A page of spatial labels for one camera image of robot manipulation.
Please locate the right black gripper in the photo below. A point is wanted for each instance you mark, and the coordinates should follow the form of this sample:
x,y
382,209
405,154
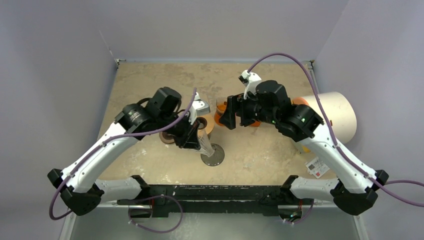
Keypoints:
x,y
237,108

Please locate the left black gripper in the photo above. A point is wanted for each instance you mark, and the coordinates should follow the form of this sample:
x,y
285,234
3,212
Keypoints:
x,y
189,138

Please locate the wooden ring dripper stand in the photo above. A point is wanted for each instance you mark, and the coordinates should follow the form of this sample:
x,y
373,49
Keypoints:
x,y
206,125

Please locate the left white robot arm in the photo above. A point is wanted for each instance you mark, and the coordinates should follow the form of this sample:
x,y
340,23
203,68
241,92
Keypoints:
x,y
79,185

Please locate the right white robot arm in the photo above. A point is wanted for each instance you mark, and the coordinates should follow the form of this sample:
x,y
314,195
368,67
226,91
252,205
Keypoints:
x,y
354,190

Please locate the orange filter paper box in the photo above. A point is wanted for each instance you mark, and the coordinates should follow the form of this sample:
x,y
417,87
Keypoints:
x,y
255,124

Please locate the amber glass carafe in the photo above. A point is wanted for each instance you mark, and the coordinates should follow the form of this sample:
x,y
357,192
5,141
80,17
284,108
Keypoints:
x,y
221,105

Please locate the brown wooden round coaster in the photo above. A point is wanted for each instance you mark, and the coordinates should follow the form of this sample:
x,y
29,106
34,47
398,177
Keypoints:
x,y
166,138

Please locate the dark ribbed glass cone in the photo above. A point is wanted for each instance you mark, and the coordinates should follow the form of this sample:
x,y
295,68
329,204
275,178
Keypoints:
x,y
216,158

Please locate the white cylinder drum orange lid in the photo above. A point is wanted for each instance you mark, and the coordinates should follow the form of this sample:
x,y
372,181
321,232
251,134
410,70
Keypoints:
x,y
339,112

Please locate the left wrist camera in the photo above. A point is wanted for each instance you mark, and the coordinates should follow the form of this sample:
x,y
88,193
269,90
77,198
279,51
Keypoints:
x,y
198,108

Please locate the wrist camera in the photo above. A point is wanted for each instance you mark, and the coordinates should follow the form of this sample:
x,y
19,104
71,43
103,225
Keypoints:
x,y
198,108
250,80

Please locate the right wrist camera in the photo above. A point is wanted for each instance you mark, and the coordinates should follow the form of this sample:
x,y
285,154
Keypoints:
x,y
250,80

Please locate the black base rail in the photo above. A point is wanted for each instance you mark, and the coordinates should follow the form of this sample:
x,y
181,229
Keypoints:
x,y
215,199

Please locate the aluminium frame rail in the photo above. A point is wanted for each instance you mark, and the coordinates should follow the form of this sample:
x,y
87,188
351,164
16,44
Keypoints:
x,y
81,204

